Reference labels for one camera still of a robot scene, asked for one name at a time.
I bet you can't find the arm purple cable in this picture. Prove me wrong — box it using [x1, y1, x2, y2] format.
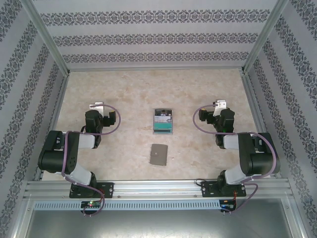
[193, 103, 278, 215]
[61, 104, 122, 218]

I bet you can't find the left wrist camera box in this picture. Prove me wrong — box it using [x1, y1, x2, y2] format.
[89, 101, 105, 113]

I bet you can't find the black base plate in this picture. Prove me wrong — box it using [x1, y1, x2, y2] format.
[69, 182, 115, 199]
[201, 180, 247, 198]

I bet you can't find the aluminium frame post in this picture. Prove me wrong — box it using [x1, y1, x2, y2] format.
[241, 0, 289, 74]
[20, 0, 71, 75]

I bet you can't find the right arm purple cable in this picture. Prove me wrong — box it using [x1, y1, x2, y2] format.
[193, 103, 278, 215]

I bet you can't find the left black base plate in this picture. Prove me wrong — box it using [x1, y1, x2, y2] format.
[69, 182, 115, 199]

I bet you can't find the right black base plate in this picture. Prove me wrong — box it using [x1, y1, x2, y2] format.
[201, 180, 247, 198]

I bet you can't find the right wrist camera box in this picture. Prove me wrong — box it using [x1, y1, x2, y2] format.
[213, 99, 228, 116]

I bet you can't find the clear plastic tray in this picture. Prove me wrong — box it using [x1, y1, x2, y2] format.
[152, 107, 174, 136]

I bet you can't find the aluminium mounting rail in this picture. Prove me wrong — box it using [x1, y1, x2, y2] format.
[23, 180, 291, 199]

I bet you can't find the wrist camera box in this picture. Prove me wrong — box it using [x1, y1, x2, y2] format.
[213, 99, 228, 116]
[89, 101, 105, 113]

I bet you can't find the aluminium side rail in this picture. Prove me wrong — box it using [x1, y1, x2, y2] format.
[33, 73, 71, 181]
[240, 71, 283, 179]

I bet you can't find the dark printed card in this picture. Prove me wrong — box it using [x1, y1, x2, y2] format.
[155, 109, 172, 118]

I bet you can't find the slotted grey cable duct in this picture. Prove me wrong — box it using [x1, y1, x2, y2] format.
[33, 200, 221, 210]

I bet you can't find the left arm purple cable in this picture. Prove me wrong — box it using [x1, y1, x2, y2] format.
[61, 104, 122, 218]

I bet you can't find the grey leather card holder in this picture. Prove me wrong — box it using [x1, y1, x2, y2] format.
[149, 143, 169, 167]

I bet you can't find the grey metal sheet panel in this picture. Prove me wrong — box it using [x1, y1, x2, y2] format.
[24, 209, 304, 238]

